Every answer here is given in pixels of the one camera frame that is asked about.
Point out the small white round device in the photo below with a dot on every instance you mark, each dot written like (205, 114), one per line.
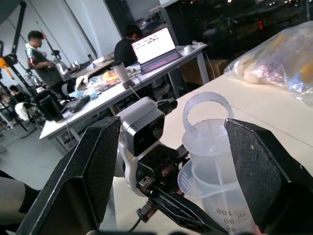
(188, 49)

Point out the clear plastic bag of items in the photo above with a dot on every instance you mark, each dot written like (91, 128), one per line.
(276, 61)

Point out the brown cardboard box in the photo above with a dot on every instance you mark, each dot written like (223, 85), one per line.
(215, 68)

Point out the white tumbler with dark lid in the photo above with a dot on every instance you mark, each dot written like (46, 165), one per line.
(121, 72)

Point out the small translucent plastic measuring cup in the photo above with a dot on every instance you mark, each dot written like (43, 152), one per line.
(186, 181)

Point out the flat black device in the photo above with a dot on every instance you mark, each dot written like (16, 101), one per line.
(79, 104)

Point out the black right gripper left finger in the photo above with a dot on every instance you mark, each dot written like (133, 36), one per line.
(73, 176)

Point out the open laptop with bright screen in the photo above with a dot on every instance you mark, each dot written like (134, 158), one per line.
(156, 50)

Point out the standing person in grey shirt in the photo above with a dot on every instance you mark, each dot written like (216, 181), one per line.
(45, 66)

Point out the tall translucent plastic measuring cup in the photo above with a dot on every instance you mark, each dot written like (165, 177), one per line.
(210, 147)

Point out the long white work table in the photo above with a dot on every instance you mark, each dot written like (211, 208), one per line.
(115, 95)

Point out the seated person with dark hair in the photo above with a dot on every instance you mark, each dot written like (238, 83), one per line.
(15, 96)

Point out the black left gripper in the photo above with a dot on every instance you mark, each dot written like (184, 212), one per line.
(159, 166)

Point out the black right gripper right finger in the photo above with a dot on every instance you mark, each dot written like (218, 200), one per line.
(264, 171)

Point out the seated person in black shirt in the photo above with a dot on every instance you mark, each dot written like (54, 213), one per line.
(124, 50)

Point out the black tripod stand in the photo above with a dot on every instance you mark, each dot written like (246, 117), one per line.
(15, 36)

